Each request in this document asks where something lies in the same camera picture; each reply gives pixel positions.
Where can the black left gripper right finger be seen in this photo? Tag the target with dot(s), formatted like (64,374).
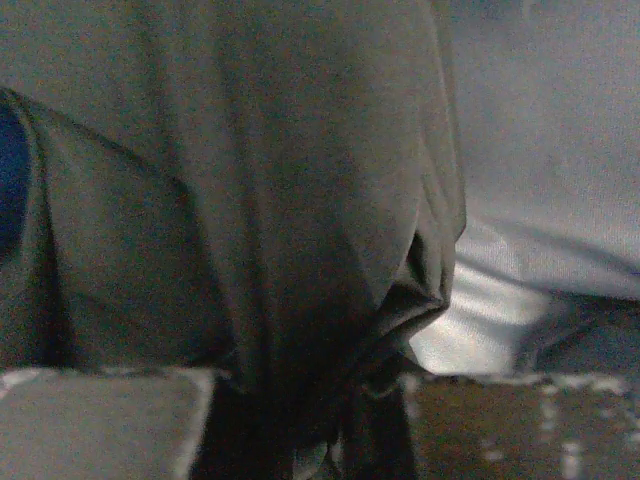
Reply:
(531,426)

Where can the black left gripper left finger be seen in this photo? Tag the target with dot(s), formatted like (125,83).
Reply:
(114,424)

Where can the yellow Pikachu suitcase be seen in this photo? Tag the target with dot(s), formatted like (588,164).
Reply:
(547,270)

